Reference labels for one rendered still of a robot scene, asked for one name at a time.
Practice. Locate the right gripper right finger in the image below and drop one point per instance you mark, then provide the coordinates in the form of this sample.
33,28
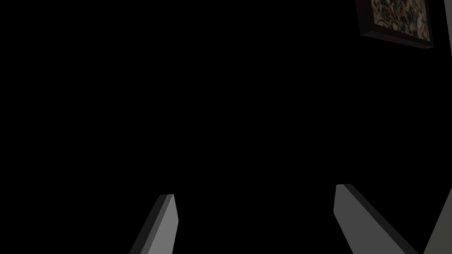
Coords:
363,225

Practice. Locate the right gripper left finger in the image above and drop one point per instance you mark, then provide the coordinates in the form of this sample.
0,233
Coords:
161,229

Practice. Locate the dark framed abstract painting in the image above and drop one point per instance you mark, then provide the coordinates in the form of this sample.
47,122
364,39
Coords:
399,17

